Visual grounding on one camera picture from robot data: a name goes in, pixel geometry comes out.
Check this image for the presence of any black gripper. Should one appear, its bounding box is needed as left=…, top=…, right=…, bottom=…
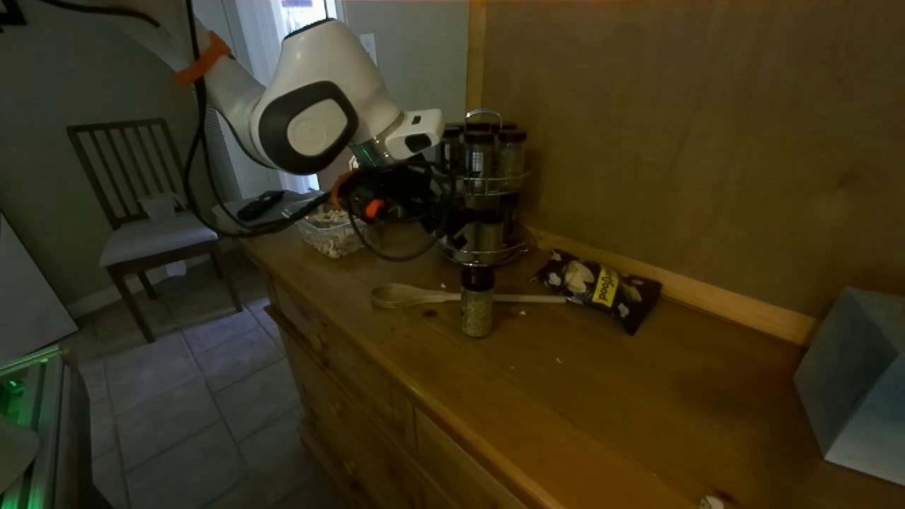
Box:
left=378, top=159, right=466, bottom=235

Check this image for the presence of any round two-tier spice rack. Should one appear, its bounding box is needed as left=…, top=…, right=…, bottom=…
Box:
left=433, top=108, right=532, bottom=269

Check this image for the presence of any metal robot stand green light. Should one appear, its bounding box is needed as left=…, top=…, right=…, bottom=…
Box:
left=0, top=344, right=95, bottom=509

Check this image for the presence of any black remote control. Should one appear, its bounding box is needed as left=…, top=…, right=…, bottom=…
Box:
left=235, top=190, right=289, bottom=226

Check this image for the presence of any wooden dresser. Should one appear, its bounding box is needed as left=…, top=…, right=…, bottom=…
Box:
left=224, top=185, right=905, bottom=509

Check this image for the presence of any teal tissue box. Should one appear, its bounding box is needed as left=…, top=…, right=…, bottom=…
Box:
left=791, top=284, right=905, bottom=489

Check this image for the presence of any wooden spoon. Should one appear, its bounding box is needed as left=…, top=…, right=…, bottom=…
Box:
left=368, top=280, right=582, bottom=313

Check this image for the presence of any white flat panel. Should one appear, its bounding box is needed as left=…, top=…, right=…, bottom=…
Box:
left=0, top=212, right=78, bottom=368

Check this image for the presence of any clear plastic food container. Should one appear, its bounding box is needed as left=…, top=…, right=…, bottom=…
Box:
left=298, top=205, right=368, bottom=262

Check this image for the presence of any upright wooden board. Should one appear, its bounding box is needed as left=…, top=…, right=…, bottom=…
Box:
left=464, top=0, right=905, bottom=349

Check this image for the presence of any wooden chair grey seat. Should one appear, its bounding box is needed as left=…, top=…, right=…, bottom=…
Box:
left=66, top=115, right=242, bottom=344

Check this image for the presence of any black snack bag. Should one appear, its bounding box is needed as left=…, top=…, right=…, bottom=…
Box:
left=534, top=249, right=665, bottom=335

